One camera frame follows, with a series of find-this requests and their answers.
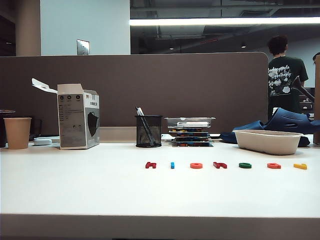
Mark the tall cardboard box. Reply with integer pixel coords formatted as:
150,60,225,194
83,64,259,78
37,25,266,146
313,54,320,145

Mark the blue foam clog with holes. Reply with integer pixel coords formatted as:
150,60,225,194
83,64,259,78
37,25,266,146
263,106,320,135

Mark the grey hand-held tool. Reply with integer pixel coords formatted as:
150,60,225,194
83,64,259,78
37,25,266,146
291,75,316,104

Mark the white item in clear box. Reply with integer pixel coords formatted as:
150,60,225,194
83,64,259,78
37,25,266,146
176,121,209,127

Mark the black mesh pen holder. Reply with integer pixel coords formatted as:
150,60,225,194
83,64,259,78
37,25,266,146
135,115,163,148

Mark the small white case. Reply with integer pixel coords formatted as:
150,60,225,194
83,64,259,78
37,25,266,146
33,137,53,146

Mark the clear plastic box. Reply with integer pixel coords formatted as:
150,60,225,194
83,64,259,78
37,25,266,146
163,116,216,131

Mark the beige oval pulp tray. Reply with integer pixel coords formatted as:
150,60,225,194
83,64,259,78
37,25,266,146
232,129,304,156

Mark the brown desk divider panel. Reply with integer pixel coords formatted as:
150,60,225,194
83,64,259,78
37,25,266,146
0,51,269,137

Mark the person in green t-shirt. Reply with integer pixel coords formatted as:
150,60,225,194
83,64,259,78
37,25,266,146
266,34,310,114

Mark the long ceiling light strip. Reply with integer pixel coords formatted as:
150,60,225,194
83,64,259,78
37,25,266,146
129,16,320,27

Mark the brown paper cup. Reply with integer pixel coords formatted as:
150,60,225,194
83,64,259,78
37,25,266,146
2,117,33,150

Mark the metal wall switch plate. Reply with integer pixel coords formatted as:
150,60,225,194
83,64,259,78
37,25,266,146
76,38,90,56

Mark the white grey mask box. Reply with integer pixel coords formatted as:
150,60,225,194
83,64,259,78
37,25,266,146
31,77,101,150

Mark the colourful magnet pack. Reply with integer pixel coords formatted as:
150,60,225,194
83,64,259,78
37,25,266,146
172,134,213,142
171,140,215,148
168,128,210,135

